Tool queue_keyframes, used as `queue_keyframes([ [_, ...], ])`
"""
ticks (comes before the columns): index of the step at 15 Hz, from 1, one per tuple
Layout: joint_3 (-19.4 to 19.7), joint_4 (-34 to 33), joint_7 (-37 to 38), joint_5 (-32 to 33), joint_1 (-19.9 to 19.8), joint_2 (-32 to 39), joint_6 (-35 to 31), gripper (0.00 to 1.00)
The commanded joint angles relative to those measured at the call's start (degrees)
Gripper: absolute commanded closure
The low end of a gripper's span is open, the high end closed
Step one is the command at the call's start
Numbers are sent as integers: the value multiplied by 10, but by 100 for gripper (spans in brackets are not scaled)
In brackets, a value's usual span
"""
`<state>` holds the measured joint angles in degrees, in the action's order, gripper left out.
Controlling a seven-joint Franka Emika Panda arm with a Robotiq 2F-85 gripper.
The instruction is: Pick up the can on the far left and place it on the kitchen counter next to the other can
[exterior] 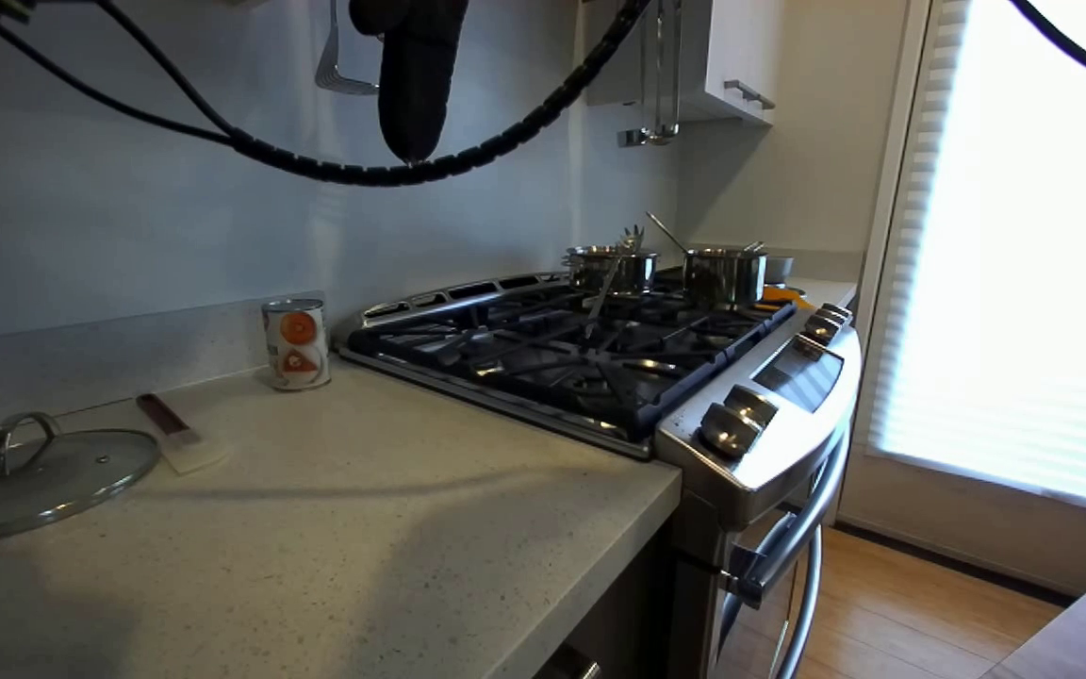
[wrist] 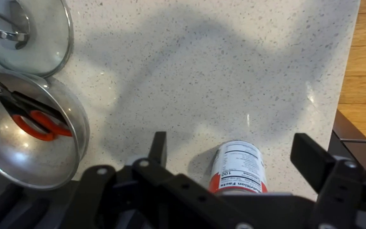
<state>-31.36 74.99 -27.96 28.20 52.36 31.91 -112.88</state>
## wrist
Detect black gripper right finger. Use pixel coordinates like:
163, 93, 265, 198
289, 133, 366, 229

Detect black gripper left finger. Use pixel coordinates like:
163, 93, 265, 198
60, 132, 251, 229

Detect white and orange food can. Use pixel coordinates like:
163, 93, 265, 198
207, 140, 269, 198

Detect glass pot lid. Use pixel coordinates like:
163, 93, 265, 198
0, 0, 74, 79

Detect red-handled scissors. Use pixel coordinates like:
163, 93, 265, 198
0, 69, 73, 143

